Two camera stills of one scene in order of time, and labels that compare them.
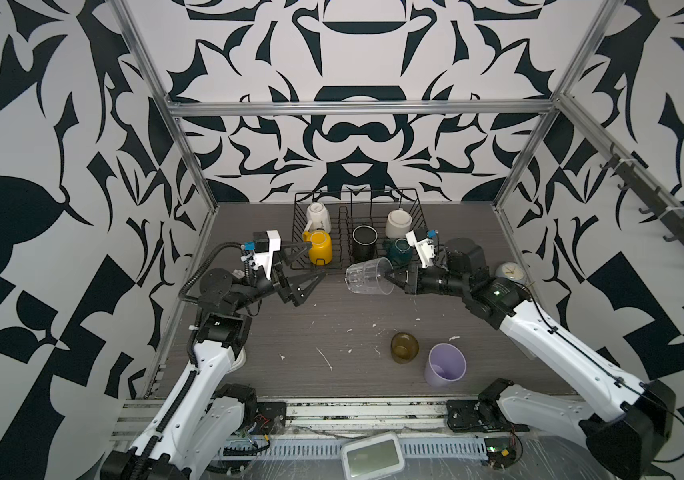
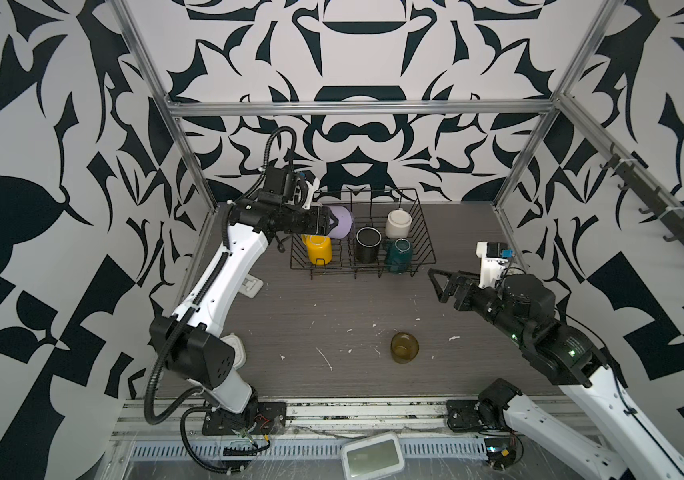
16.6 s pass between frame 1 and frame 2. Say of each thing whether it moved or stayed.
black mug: stayed
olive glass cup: stayed
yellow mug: stayed
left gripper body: moved
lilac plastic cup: moved
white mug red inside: stayed
